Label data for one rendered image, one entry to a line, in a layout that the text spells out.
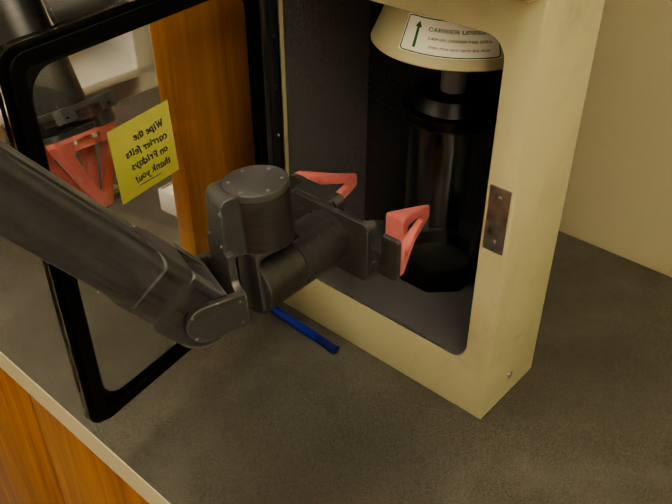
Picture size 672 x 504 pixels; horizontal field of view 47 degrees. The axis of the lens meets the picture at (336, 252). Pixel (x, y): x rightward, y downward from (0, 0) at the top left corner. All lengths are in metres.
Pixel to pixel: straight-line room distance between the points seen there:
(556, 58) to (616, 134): 0.47
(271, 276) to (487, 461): 0.33
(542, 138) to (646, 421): 0.37
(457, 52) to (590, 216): 0.54
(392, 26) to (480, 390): 0.39
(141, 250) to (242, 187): 0.10
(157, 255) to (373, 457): 0.35
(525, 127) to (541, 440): 0.37
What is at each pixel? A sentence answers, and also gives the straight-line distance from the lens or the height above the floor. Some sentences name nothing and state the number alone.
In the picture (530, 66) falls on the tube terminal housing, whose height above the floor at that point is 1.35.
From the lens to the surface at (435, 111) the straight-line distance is 0.82.
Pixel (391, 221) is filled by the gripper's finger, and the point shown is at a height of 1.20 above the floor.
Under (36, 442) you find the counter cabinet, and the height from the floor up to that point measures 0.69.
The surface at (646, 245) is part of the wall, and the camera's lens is 1.21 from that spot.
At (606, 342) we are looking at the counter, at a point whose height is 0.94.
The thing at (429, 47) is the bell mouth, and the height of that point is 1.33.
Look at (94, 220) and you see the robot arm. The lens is 0.60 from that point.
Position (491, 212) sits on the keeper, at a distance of 0.74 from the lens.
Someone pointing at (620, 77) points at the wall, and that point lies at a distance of 1.13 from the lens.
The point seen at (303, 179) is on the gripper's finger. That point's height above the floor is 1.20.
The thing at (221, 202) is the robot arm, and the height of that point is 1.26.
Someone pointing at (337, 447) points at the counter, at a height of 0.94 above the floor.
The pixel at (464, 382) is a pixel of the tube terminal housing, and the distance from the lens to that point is 0.88.
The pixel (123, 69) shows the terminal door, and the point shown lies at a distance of 0.71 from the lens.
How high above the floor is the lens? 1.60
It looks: 36 degrees down
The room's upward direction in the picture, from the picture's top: straight up
